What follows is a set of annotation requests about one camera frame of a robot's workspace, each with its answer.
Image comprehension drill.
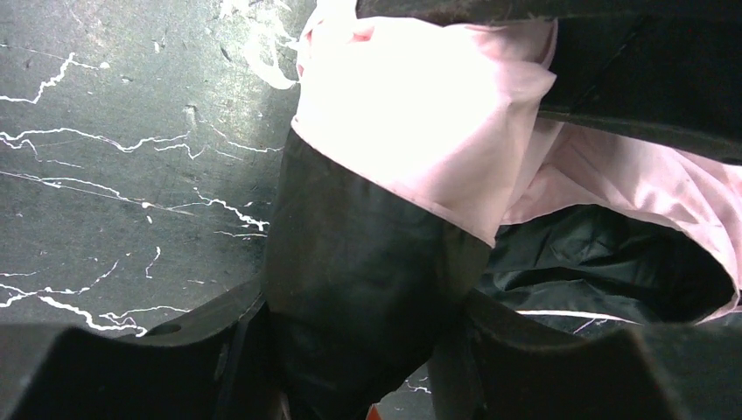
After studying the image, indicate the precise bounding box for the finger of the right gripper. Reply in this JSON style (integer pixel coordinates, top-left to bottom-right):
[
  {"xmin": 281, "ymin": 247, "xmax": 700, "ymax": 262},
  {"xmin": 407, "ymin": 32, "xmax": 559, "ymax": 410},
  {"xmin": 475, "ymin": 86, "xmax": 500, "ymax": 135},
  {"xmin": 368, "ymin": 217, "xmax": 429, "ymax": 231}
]
[{"xmin": 356, "ymin": 0, "xmax": 741, "ymax": 165}]

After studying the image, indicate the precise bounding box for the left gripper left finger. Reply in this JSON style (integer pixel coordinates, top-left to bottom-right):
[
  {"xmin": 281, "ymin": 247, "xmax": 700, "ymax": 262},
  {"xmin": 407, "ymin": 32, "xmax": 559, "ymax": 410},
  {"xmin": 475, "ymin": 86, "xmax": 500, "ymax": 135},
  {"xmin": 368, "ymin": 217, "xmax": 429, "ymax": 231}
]
[{"xmin": 1, "ymin": 282, "xmax": 276, "ymax": 419}]

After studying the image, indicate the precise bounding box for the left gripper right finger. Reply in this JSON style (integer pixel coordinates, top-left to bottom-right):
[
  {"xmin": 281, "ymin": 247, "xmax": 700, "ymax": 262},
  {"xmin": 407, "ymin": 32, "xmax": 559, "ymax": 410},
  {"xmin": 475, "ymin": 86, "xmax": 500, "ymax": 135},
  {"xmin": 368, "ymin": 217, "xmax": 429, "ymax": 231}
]
[{"xmin": 429, "ymin": 291, "xmax": 741, "ymax": 419}]

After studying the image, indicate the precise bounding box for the black pink folding umbrella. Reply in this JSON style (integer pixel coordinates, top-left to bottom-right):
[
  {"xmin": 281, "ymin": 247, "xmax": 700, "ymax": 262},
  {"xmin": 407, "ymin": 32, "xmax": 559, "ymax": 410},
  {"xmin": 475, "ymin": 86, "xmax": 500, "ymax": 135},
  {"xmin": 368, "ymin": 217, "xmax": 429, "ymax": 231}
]
[{"xmin": 262, "ymin": 1, "xmax": 741, "ymax": 419}]

